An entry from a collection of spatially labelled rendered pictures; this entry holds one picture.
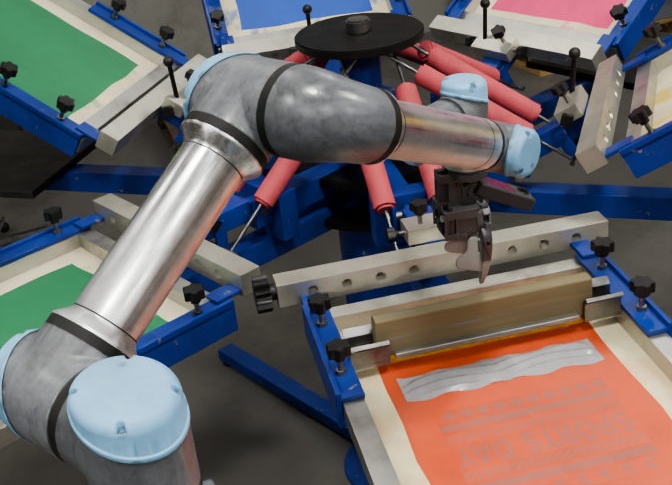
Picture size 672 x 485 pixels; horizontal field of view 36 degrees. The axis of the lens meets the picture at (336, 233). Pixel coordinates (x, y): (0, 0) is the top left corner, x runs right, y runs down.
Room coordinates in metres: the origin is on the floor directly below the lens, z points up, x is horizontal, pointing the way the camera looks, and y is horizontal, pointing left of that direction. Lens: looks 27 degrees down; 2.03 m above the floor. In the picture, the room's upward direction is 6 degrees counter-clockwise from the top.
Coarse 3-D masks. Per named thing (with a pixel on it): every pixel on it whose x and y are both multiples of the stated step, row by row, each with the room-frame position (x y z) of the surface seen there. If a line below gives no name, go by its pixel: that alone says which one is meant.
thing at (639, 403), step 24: (528, 336) 1.57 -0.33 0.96; (552, 336) 1.56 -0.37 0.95; (576, 336) 1.55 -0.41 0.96; (528, 384) 1.42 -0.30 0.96; (552, 384) 1.42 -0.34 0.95; (624, 384) 1.40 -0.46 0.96; (648, 408) 1.33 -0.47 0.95; (648, 432) 1.27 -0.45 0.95; (624, 480) 1.17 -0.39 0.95; (648, 480) 1.16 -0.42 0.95
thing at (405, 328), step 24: (528, 288) 1.57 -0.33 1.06; (552, 288) 1.56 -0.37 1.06; (576, 288) 1.57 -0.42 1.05; (408, 312) 1.53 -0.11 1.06; (432, 312) 1.53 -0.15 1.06; (456, 312) 1.53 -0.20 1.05; (480, 312) 1.54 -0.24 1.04; (504, 312) 1.55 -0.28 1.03; (528, 312) 1.56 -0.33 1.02; (552, 312) 1.56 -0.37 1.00; (384, 336) 1.51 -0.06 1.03; (408, 336) 1.52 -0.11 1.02; (432, 336) 1.53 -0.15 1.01; (456, 336) 1.53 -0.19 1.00
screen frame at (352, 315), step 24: (552, 264) 1.76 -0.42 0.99; (576, 264) 1.75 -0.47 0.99; (432, 288) 1.72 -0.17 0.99; (456, 288) 1.71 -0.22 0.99; (480, 288) 1.70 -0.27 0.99; (504, 288) 1.71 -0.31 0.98; (336, 312) 1.67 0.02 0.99; (360, 312) 1.66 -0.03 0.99; (384, 312) 1.67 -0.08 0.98; (624, 312) 1.56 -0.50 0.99; (648, 336) 1.48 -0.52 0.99; (360, 408) 1.36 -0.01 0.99; (360, 432) 1.30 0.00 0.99; (360, 456) 1.27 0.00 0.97; (384, 456) 1.24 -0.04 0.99; (384, 480) 1.18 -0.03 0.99
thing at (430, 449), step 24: (408, 360) 1.54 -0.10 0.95; (432, 360) 1.53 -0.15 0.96; (456, 360) 1.52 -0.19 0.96; (384, 384) 1.47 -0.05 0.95; (504, 384) 1.43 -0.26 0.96; (408, 408) 1.40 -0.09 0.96; (432, 408) 1.39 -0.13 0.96; (456, 408) 1.38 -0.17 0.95; (408, 432) 1.33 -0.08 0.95; (432, 432) 1.33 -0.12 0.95; (432, 456) 1.27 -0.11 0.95; (432, 480) 1.21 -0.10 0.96; (456, 480) 1.21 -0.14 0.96
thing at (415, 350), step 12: (576, 312) 1.57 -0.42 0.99; (528, 324) 1.55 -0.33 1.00; (540, 324) 1.55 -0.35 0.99; (552, 324) 1.55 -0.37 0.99; (468, 336) 1.53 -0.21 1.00; (480, 336) 1.53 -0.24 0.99; (492, 336) 1.53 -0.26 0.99; (408, 348) 1.51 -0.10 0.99; (420, 348) 1.51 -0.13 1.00; (432, 348) 1.51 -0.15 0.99; (444, 348) 1.52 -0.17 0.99
